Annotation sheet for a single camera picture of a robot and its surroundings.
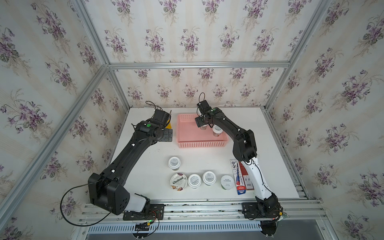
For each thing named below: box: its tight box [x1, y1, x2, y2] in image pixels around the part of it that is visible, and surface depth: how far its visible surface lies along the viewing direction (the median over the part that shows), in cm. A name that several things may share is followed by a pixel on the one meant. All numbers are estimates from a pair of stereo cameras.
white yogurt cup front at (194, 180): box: [188, 174, 202, 189], surface depth 78 cm
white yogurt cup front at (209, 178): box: [202, 171, 217, 186], surface depth 80 cm
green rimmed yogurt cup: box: [220, 175, 235, 190], surface depth 79 cm
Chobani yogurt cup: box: [170, 173, 188, 192], surface depth 80 cm
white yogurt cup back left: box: [168, 156, 181, 171], surface depth 85 cm
